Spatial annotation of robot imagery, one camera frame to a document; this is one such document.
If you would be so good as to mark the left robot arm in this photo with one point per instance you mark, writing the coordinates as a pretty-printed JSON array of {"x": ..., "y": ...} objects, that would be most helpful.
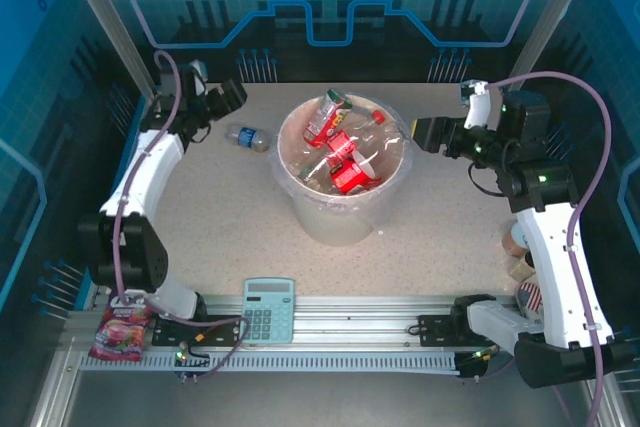
[{"x": 145, "y": 172}]

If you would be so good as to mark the white plastic bin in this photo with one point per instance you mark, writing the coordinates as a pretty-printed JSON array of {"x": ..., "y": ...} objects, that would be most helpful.
[{"x": 330, "y": 217}]

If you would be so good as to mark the clear crumpled plastic bottle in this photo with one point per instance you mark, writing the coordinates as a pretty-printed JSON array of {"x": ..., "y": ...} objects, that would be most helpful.
[{"x": 392, "y": 139}]

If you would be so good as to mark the small bottle blue label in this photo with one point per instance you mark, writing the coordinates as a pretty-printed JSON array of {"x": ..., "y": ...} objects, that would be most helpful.
[{"x": 247, "y": 138}]

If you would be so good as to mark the red paper cup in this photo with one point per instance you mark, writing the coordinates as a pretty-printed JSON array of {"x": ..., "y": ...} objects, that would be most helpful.
[{"x": 352, "y": 177}]

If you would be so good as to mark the red green juice carton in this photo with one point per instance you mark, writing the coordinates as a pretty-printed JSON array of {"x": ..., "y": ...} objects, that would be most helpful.
[{"x": 325, "y": 117}]

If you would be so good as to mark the brown white paper cup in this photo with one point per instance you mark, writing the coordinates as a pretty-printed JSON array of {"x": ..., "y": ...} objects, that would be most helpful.
[{"x": 514, "y": 239}]

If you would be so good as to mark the dark label clear bottle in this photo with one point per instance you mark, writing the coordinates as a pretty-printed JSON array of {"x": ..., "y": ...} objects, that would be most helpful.
[{"x": 315, "y": 170}]

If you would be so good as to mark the beige paper cup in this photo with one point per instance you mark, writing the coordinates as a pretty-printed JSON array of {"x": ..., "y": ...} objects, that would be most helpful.
[{"x": 522, "y": 268}]

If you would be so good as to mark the stars and stripes cup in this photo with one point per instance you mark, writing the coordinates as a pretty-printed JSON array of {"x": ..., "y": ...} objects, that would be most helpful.
[{"x": 530, "y": 299}]

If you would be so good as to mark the light blue calculator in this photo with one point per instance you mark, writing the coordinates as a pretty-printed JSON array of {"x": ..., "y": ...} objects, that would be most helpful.
[{"x": 267, "y": 312}]

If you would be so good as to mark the red berry snack packet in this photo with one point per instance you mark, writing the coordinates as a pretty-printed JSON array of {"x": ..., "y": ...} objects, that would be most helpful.
[{"x": 120, "y": 332}]

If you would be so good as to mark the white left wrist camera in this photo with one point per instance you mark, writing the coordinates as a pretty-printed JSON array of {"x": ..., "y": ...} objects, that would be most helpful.
[{"x": 199, "y": 74}]

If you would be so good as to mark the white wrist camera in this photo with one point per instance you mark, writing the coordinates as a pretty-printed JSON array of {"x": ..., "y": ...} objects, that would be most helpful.
[
  {"x": 477, "y": 102},
  {"x": 199, "y": 74}
]

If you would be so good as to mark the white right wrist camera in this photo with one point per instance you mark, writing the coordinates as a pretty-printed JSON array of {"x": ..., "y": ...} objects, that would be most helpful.
[{"x": 477, "y": 102}]

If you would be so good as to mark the aluminium frame post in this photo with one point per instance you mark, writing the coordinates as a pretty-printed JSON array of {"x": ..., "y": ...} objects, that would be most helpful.
[
  {"x": 550, "y": 22},
  {"x": 115, "y": 22}
]

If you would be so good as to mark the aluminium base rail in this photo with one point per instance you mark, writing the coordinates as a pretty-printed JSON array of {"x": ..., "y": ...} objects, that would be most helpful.
[{"x": 350, "y": 317}]

